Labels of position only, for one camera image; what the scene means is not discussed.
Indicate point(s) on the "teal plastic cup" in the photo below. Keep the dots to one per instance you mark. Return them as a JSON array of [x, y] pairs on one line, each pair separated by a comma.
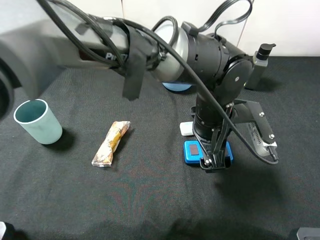
[[38, 120]]

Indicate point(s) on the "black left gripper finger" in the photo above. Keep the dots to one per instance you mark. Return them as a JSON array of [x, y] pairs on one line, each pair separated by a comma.
[[225, 159], [208, 162]]

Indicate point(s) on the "light blue bowl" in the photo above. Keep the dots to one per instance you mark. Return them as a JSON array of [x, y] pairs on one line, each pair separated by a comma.
[[177, 87]]

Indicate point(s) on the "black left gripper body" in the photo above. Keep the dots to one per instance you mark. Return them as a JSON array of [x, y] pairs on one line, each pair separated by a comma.
[[209, 127]]

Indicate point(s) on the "black tablecloth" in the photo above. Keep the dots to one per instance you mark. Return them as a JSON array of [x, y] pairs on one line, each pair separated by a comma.
[[52, 192]]

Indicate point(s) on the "blue box with screen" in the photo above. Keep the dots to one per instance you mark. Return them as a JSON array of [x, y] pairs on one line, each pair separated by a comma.
[[193, 153]]

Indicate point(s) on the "brown snack bar wrapper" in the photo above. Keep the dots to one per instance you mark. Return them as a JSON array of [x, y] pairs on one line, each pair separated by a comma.
[[105, 154]]

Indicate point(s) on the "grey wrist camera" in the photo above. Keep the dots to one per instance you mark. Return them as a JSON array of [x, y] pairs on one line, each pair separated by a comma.
[[263, 139]]

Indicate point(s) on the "grey pump bottle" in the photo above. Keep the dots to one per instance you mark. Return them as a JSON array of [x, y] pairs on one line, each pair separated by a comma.
[[259, 65]]

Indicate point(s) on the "translucent white plastic case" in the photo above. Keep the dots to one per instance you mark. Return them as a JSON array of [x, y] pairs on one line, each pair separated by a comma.
[[186, 128]]

